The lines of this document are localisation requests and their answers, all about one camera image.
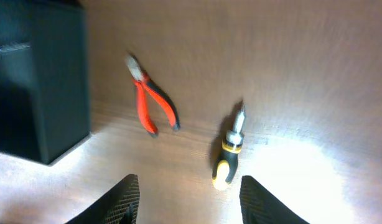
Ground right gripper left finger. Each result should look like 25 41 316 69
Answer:
67 174 140 224

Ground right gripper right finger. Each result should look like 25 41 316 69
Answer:
240 175 309 224

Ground yellow black stubby screwdriver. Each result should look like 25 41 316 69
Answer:
212 100 246 190

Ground small red cutting pliers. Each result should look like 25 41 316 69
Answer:
124 54 180 138

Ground dark green open box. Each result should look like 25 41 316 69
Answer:
0 1 91 164

